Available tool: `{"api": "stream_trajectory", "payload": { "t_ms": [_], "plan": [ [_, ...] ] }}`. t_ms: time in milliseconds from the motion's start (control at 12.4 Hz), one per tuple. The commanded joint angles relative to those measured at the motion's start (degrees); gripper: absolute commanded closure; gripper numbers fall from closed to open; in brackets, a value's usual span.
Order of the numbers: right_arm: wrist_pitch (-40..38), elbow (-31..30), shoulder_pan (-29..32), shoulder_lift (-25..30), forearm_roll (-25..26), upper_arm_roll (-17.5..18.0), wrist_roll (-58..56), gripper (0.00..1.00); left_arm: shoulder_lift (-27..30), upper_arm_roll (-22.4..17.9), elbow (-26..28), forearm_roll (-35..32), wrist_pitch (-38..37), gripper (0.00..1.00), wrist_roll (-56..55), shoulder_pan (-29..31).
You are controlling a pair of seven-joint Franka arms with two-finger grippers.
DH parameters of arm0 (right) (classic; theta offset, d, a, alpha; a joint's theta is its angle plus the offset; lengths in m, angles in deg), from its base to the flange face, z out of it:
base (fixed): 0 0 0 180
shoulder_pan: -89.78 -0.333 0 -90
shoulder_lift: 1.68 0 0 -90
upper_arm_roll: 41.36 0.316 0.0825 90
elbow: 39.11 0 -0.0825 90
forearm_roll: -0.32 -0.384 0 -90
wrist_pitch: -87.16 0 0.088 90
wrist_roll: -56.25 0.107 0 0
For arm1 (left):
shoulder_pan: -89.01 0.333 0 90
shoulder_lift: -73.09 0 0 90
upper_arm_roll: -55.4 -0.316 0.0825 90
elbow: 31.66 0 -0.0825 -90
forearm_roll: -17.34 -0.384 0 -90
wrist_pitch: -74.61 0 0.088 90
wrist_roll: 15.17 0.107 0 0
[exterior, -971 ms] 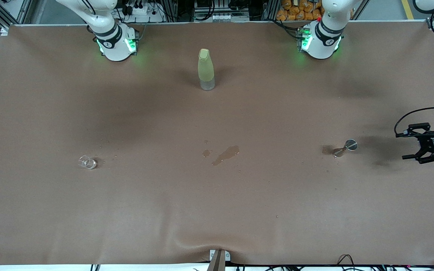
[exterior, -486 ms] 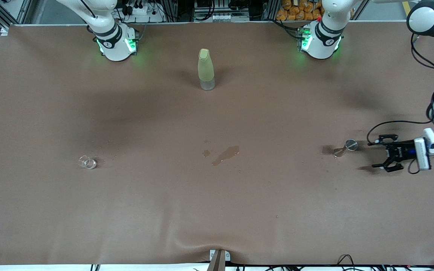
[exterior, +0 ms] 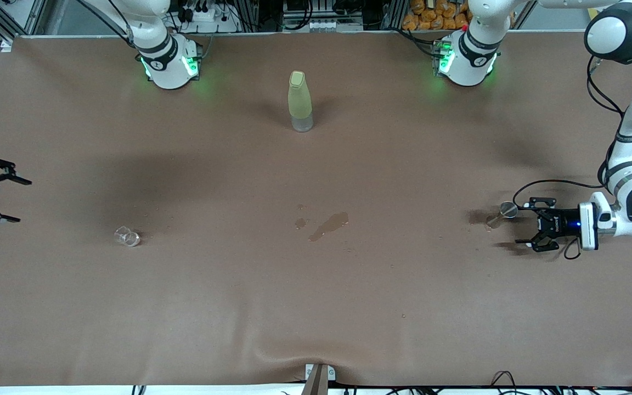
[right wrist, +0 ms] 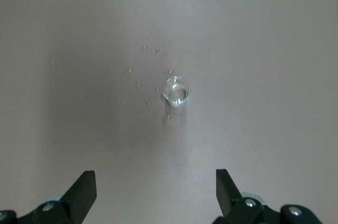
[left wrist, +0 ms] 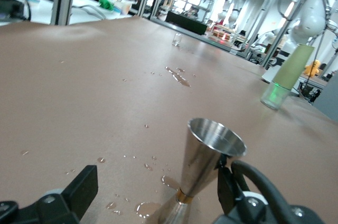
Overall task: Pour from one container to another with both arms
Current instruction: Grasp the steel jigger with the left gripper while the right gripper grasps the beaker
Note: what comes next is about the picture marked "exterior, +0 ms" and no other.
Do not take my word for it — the steel jigger measuring cup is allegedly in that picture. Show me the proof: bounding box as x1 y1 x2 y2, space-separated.
485 201 520 231

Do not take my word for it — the clear glass beaker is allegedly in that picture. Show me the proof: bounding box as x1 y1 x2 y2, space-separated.
113 225 142 248

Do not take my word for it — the large liquid spill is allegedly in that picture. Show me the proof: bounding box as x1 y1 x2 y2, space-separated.
308 212 351 243

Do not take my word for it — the pile of orange packets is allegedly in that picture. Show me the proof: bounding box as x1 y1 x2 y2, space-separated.
402 0 473 31

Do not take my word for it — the brown table mat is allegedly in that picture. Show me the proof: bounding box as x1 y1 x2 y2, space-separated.
0 30 632 388

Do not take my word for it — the white power strip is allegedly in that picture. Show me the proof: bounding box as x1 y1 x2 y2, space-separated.
176 0 241 32

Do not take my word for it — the green bottle with clear base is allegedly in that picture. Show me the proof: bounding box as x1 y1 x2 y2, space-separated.
287 70 315 133

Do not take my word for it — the white terminal block row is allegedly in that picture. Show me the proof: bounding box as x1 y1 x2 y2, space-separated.
282 18 364 32

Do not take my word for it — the black cable loop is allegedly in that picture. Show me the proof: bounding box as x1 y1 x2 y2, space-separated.
490 371 517 395

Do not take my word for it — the aluminium frame corner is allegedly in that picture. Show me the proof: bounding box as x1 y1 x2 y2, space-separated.
0 0 48 51

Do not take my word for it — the metal table edge bracket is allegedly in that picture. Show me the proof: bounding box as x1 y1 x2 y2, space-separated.
301 363 337 395

